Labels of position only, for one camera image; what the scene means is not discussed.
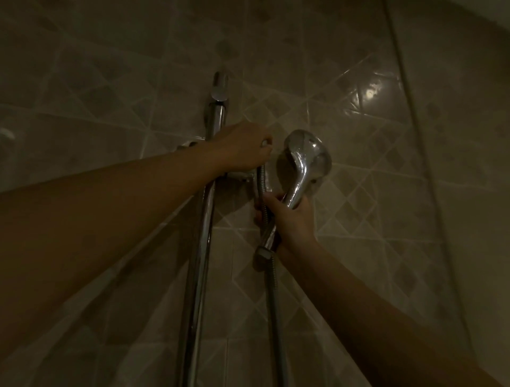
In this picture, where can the person's right hand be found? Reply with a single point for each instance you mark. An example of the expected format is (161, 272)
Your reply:
(291, 223)

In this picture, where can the person's left hand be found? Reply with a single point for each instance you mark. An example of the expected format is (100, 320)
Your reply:
(239, 147)

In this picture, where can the person's right thumb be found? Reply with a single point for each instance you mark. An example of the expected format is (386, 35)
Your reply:
(275, 207)

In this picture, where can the person's left fingers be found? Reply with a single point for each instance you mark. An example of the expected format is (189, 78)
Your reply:
(266, 145)

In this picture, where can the chrome handheld shower head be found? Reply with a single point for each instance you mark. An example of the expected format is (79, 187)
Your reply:
(297, 179)

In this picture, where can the chrome shower head holder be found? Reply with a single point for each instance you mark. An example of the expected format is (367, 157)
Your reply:
(247, 177)

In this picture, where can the person's left forearm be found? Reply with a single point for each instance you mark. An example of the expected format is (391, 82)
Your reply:
(95, 235)

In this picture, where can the person's right forearm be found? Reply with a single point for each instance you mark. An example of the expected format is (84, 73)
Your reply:
(378, 323)

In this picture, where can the chrome shower slide rail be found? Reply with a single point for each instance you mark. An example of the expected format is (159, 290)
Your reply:
(203, 239)

